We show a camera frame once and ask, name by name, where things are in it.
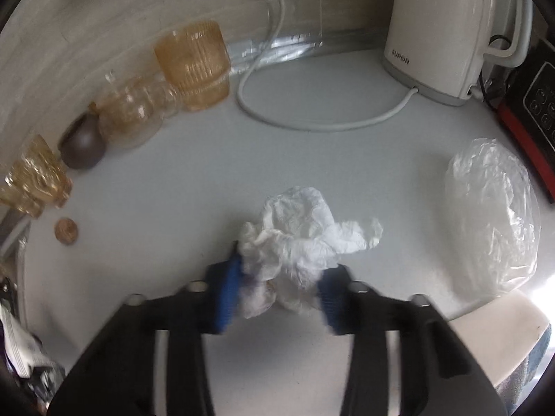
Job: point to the small brown clay pot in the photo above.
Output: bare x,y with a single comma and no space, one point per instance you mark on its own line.
82,145

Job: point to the silver foil wrapper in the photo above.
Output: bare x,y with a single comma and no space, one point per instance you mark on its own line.
21,346

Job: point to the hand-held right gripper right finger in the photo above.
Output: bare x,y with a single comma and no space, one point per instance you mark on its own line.
330,303

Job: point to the white electric kettle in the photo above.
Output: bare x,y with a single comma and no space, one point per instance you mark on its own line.
442,30

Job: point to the red and black blender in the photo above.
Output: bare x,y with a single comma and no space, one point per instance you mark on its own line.
537,108

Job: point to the white foam block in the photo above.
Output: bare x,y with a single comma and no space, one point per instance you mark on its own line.
498,338

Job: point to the ribbed amber glass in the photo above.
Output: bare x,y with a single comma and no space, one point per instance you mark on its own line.
195,65

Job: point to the blue towel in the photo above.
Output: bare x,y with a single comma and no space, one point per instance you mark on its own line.
527,377

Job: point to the clear plastic bag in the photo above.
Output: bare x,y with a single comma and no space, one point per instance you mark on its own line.
494,216

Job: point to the clear amber glass jar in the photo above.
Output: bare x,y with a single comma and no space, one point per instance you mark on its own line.
134,112

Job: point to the white tissue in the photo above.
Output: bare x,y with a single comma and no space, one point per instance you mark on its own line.
299,242

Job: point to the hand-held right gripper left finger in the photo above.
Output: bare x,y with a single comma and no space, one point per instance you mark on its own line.
227,299

